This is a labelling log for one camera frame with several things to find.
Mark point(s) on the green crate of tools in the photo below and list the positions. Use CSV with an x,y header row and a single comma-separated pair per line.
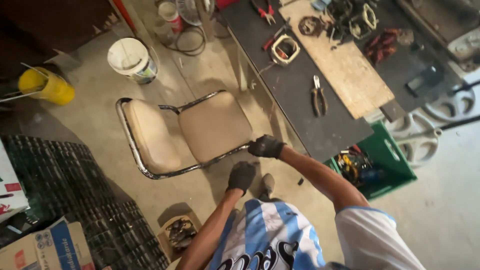
x,y
390,157

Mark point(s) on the white plastic bucket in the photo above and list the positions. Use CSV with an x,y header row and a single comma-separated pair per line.
x,y
129,60

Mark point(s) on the white fan blade wheel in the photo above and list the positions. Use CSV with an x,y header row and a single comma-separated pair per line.
x,y
450,107
416,140

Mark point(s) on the dark wooden cabinet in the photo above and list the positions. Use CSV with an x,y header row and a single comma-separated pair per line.
x,y
48,26

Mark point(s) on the white and red can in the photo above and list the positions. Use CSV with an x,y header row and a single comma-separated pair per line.
x,y
170,15

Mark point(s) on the person's left hand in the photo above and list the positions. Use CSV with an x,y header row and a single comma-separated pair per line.
x,y
240,177

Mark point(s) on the pile of black crates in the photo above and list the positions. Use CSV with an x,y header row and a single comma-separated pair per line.
x,y
71,187

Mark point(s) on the white printed carton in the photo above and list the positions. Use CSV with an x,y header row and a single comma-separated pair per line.
x,y
9,187

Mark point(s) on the person's right fingers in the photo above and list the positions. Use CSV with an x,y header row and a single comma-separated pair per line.
x,y
255,147

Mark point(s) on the black metal tool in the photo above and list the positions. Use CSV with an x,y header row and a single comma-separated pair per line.
x,y
423,80

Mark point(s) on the beige padded metal frame chair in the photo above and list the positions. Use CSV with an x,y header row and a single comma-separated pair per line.
x,y
210,125

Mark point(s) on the person's grey shoe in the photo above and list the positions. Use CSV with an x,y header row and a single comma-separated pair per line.
x,y
267,184

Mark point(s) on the brown and blue cardboard box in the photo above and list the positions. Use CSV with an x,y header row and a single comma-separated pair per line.
x,y
56,245

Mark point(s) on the small cardboard box of parts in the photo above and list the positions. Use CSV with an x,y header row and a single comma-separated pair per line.
x,y
180,232

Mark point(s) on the white wound motor stator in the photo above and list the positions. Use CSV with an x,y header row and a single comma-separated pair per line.
x,y
276,52

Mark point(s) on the blue white striped jersey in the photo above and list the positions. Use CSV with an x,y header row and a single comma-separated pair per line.
x,y
270,236

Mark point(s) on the person's left fingers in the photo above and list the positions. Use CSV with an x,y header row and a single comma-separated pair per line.
x,y
249,167

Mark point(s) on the grey fan guard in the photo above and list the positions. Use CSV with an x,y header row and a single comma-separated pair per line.
x,y
189,11

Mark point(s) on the person's right hand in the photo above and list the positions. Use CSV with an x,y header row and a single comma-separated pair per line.
x,y
268,147

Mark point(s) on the yellow plastic bucket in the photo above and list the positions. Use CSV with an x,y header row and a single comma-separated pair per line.
x,y
48,88

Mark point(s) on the wooden board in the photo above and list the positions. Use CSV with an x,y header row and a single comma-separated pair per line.
x,y
345,71

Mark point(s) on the round rusty metal part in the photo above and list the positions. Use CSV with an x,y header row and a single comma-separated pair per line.
x,y
310,27

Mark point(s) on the heap of motor parts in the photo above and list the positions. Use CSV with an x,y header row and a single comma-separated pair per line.
x,y
350,17

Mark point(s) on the grey metal machine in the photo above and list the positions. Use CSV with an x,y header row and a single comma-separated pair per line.
x,y
450,26

